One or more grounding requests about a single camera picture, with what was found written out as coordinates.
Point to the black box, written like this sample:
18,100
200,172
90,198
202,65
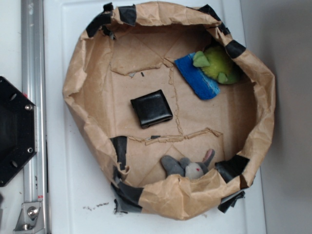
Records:
152,109

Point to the grey plush bunny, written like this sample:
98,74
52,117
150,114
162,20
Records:
185,167

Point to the blue sponge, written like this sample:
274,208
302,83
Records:
203,86

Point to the brown paper bag tray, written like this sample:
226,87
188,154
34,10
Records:
128,52

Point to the green plush toy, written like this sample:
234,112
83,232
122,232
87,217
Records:
215,63

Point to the white tray board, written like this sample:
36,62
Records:
81,199

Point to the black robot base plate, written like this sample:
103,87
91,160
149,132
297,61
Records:
17,131

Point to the aluminium extrusion rail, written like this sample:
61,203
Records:
34,217

